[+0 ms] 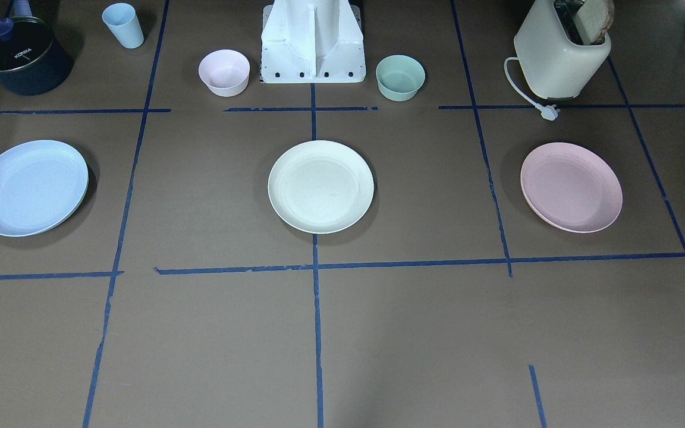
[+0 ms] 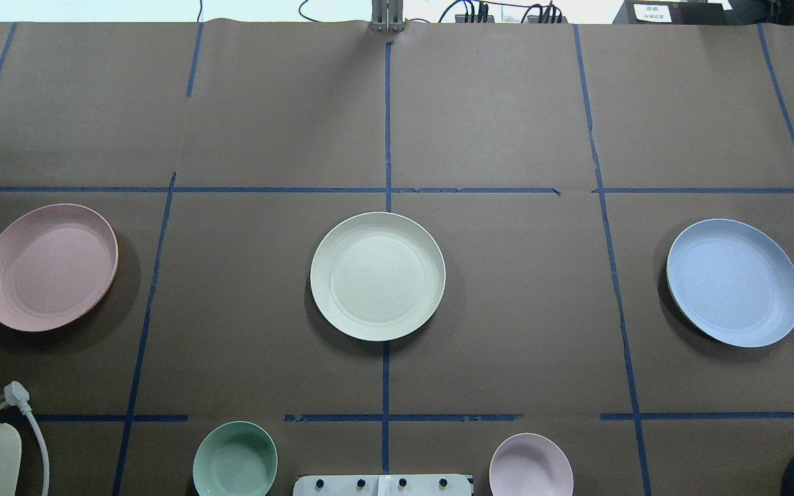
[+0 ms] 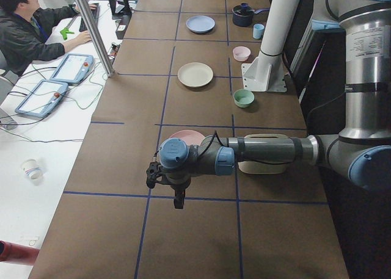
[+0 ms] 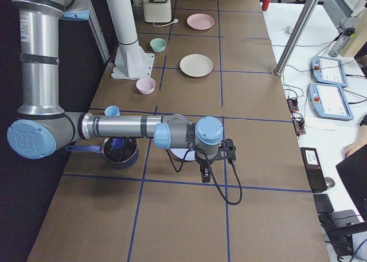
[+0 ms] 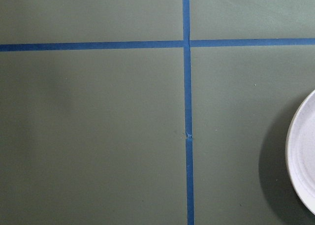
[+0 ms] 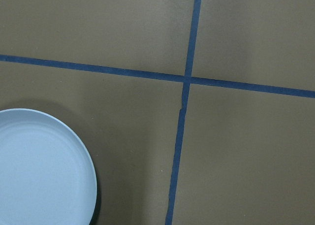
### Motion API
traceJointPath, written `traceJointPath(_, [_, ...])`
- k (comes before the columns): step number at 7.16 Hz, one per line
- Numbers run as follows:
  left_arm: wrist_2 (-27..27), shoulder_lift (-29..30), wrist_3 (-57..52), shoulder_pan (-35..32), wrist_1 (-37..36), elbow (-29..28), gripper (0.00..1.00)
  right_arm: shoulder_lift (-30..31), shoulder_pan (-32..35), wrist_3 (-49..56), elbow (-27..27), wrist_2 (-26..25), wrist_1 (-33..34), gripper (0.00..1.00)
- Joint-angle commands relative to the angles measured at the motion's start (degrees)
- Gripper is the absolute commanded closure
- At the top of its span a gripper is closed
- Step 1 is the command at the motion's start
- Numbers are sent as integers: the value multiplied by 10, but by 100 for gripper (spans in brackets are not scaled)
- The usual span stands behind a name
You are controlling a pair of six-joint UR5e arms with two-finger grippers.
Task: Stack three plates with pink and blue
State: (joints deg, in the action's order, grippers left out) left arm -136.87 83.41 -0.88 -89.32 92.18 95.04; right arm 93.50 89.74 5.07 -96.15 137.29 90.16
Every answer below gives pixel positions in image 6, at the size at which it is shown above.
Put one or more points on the light blue plate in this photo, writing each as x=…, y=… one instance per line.
x=47, y=176

